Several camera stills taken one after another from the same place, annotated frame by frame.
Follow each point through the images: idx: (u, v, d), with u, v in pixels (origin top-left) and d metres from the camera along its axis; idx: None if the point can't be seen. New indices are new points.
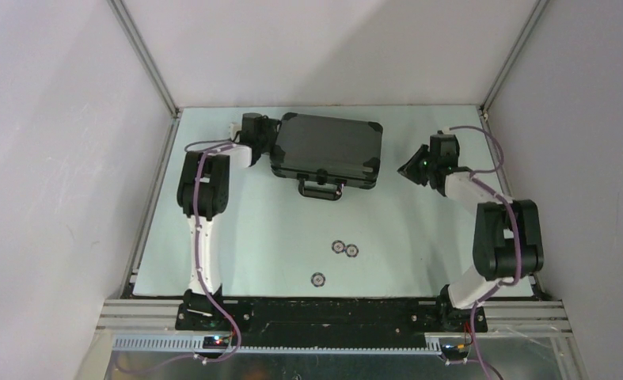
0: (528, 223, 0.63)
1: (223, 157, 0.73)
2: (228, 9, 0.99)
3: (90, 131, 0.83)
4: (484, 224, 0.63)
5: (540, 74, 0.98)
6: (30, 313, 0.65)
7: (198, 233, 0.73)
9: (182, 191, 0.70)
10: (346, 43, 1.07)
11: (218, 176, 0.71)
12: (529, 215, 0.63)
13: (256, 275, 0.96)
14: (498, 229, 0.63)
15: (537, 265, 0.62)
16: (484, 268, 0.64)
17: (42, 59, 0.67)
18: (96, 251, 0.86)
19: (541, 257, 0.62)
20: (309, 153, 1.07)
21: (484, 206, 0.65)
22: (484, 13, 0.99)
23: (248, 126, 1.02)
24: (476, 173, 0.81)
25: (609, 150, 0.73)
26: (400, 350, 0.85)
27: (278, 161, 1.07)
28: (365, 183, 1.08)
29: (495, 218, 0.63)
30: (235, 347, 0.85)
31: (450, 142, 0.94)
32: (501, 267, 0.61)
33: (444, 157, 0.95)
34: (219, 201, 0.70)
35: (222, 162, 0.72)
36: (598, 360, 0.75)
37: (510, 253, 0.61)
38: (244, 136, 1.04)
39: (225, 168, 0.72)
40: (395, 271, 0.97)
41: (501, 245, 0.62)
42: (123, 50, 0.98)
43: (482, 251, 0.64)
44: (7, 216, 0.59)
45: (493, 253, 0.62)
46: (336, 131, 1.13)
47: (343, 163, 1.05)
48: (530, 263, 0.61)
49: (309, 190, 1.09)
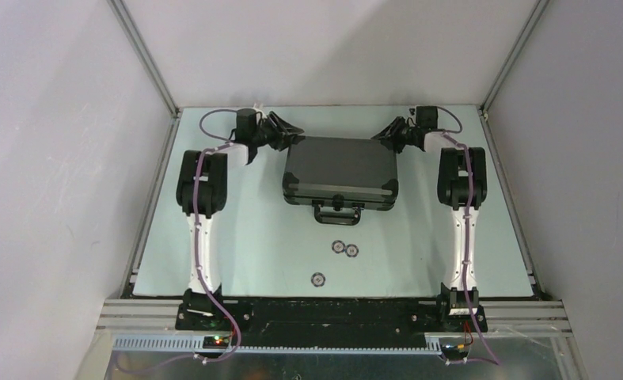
0: (478, 165, 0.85)
1: (219, 156, 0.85)
2: (229, 9, 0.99)
3: (90, 132, 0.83)
4: (446, 165, 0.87)
5: (541, 74, 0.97)
6: (30, 314, 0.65)
7: (198, 231, 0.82)
9: (184, 188, 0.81)
10: (346, 43, 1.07)
11: (218, 174, 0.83)
12: (480, 158, 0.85)
13: (257, 274, 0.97)
14: (454, 165, 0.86)
15: (483, 195, 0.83)
16: (444, 196, 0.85)
17: (42, 60, 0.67)
18: (96, 250, 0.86)
19: (485, 190, 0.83)
20: (324, 179, 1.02)
21: (446, 150, 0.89)
22: (484, 13, 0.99)
23: (243, 124, 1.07)
24: (448, 133, 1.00)
25: (609, 150, 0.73)
26: (400, 350, 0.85)
27: (291, 191, 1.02)
28: (383, 206, 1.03)
29: (453, 159, 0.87)
30: (234, 347, 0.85)
31: (429, 108, 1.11)
32: (454, 194, 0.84)
33: (426, 122, 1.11)
34: (218, 199, 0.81)
35: (218, 162, 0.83)
36: (598, 360, 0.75)
37: (465, 185, 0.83)
38: (240, 133, 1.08)
39: (222, 165, 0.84)
40: (396, 271, 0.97)
41: (456, 180, 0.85)
42: (123, 50, 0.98)
43: (443, 184, 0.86)
44: (8, 215, 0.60)
45: (450, 184, 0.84)
46: (346, 151, 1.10)
47: (361, 187, 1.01)
48: (477, 193, 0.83)
49: (327, 216, 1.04)
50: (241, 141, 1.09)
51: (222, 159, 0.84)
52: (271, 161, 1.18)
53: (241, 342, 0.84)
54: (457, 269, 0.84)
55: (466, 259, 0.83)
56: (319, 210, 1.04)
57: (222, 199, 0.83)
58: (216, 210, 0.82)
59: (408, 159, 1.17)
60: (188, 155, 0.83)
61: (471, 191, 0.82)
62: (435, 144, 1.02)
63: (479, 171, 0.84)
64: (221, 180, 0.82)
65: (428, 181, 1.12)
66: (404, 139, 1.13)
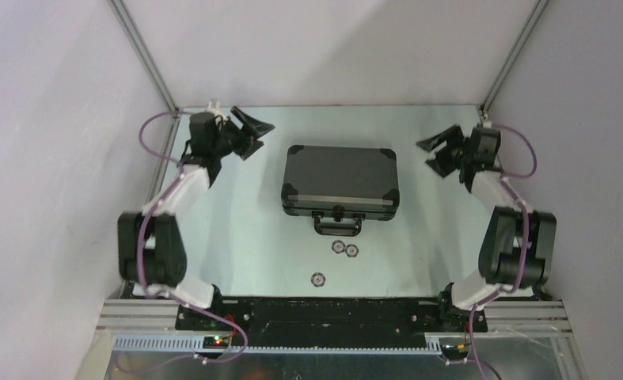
0: (541, 237, 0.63)
1: (168, 216, 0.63)
2: (229, 9, 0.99)
3: (90, 132, 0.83)
4: (494, 229, 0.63)
5: (541, 74, 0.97)
6: (32, 313, 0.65)
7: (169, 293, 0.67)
9: (127, 267, 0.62)
10: (346, 43, 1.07)
11: (166, 247, 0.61)
12: (545, 228, 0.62)
13: (257, 275, 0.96)
14: (510, 233, 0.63)
15: (541, 278, 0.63)
16: (485, 271, 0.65)
17: (42, 60, 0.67)
18: (96, 251, 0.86)
19: (547, 272, 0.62)
20: (323, 191, 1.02)
21: (500, 208, 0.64)
22: (484, 13, 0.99)
23: (199, 134, 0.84)
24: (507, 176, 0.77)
25: (609, 151, 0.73)
26: (399, 350, 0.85)
27: (291, 202, 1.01)
28: (385, 215, 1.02)
29: (510, 226, 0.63)
30: (242, 347, 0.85)
31: (490, 137, 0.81)
32: (501, 271, 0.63)
33: (481, 153, 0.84)
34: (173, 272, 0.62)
35: (166, 227, 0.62)
36: (598, 361, 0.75)
37: (514, 261, 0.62)
38: (195, 145, 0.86)
39: (172, 233, 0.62)
40: (396, 271, 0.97)
41: (507, 250, 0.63)
42: (123, 50, 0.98)
43: (487, 253, 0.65)
44: (8, 215, 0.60)
45: (497, 257, 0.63)
46: (346, 161, 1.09)
47: (362, 198, 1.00)
48: (533, 275, 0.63)
49: (327, 227, 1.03)
50: (199, 155, 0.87)
51: (170, 223, 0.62)
52: (271, 161, 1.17)
53: (247, 342, 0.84)
54: (468, 302, 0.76)
55: (477, 304, 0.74)
56: (320, 222, 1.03)
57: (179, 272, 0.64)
58: (175, 281, 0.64)
59: (410, 160, 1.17)
60: (123, 221, 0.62)
61: (522, 276, 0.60)
62: (485, 188, 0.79)
63: (541, 245, 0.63)
64: (172, 254, 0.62)
65: (429, 181, 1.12)
66: (449, 160, 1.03)
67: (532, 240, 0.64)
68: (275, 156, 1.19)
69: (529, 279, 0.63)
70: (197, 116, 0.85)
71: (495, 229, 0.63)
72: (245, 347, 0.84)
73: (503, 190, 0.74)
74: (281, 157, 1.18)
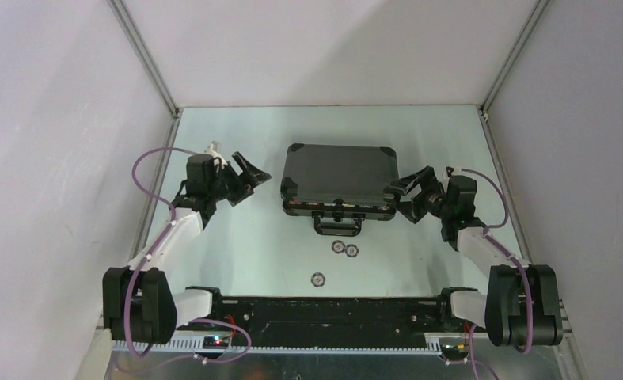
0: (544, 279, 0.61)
1: (155, 274, 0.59)
2: (229, 10, 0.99)
3: (90, 132, 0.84)
4: (498, 292, 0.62)
5: (541, 74, 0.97)
6: (32, 313, 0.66)
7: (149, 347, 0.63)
9: (113, 325, 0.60)
10: (345, 43, 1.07)
11: (152, 309, 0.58)
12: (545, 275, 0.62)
13: (257, 274, 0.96)
14: (512, 293, 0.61)
15: (556, 337, 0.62)
16: (495, 336, 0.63)
17: (40, 60, 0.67)
18: (96, 250, 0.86)
19: (560, 330, 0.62)
20: (324, 186, 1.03)
21: (497, 269, 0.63)
22: (481, 14, 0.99)
23: (196, 174, 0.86)
24: (489, 230, 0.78)
25: (611, 152, 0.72)
26: (400, 349, 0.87)
27: (290, 196, 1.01)
28: (384, 214, 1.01)
29: (511, 286, 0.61)
30: (246, 348, 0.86)
31: (467, 194, 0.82)
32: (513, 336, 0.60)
33: (461, 207, 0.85)
34: (162, 328, 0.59)
35: (153, 285, 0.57)
36: (599, 362, 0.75)
37: (523, 322, 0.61)
38: (191, 184, 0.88)
39: (161, 288, 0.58)
40: (396, 271, 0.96)
41: (515, 314, 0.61)
42: (123, 50, 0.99)
43: (493, 317, 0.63)
44: (7, 215, 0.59)
45: (507, 323, 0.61)
46: (346, 159, 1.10)
47: (364, 195, 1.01)
48: (543, 332, 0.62)
49: (327, 227, 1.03)
50: (194, 195, 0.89)
51: (157, 283, 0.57)
52: (270, 161, 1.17)
53: (249, 342, 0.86)
54: (469, 313, 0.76)
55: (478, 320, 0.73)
56: (320, 222, 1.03)
57: (167, 331, 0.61)
58: (166, 336, 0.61)
59: (410, 160, 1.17)
60: (109, 279, 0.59)
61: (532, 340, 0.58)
62: (476, 246, 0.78)
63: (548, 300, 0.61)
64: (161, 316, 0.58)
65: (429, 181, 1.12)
66: (424, 206, 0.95)
67: (536, 295, 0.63)
68: (274, 156, 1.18)
69: (540, 337, 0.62)
70: (198, 157, 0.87)
71: (498, 292, 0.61)
72: (248, 347, 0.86)
73: (493, 245, 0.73)
74: (281, 156, 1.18)
